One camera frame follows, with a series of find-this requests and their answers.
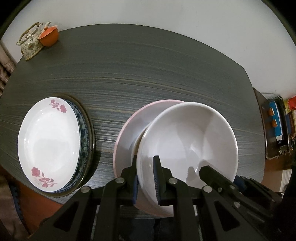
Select large pink bowl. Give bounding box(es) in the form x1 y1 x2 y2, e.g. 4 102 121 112
113 99 182 177

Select large blue floral plate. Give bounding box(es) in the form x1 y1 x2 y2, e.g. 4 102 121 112
45 93 95 198

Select orange lidded cup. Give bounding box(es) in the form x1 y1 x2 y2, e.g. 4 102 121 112
38 25 59 47

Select dark side cabinet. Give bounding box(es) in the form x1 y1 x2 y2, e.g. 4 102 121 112
254 89 295 160

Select beige patterned curtain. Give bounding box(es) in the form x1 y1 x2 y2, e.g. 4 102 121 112
0 45 15 96

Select white plate pink roses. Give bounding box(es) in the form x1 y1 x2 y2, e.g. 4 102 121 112
18 97 81 193

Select floral ceramic teapot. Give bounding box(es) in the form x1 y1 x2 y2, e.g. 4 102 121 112
16 22 51 61

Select blue box on cabinet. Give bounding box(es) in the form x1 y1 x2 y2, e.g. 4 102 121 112
268 101 283 141

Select white bowl pink base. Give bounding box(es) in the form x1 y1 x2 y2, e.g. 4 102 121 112
137 102 238 217

